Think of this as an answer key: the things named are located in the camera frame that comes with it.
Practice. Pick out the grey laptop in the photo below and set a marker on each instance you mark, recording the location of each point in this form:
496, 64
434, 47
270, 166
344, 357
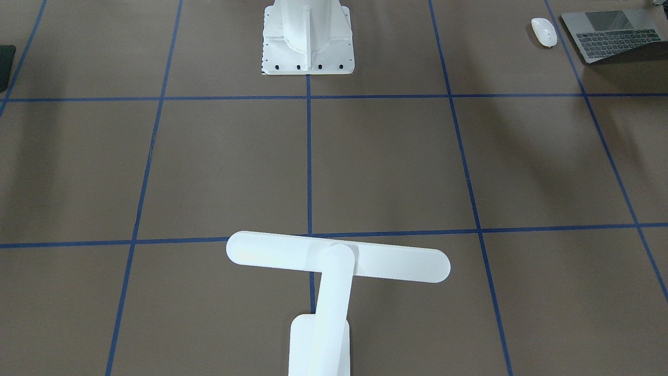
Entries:
615, 36

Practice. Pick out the black mouse pad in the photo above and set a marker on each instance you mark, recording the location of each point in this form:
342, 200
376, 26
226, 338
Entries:
7, 54

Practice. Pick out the white desk lamp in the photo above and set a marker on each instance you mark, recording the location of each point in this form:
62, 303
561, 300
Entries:
320, 342

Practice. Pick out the white computer mouse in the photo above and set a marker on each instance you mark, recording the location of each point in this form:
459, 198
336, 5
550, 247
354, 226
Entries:
545, 32

